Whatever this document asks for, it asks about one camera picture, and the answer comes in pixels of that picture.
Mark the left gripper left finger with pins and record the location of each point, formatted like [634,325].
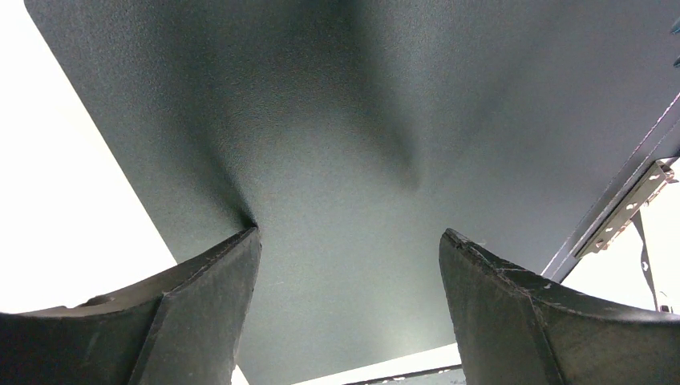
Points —
[180,326]

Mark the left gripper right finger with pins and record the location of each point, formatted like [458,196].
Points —
[513,326]

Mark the white printed paper stack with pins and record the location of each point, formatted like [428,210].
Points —
[627,265]

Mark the metal folder clip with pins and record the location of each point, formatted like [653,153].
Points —
[621,212]

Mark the teal folder black inside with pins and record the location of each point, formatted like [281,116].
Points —
[354,133]

